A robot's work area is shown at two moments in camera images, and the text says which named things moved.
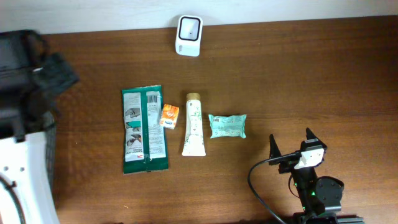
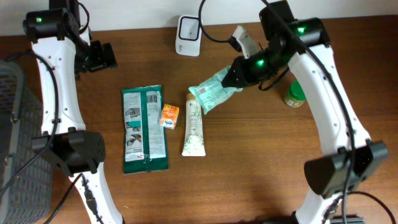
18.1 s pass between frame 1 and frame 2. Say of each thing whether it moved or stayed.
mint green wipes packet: moved
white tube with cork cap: stayed
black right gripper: moved
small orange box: stayed
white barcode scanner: stayed
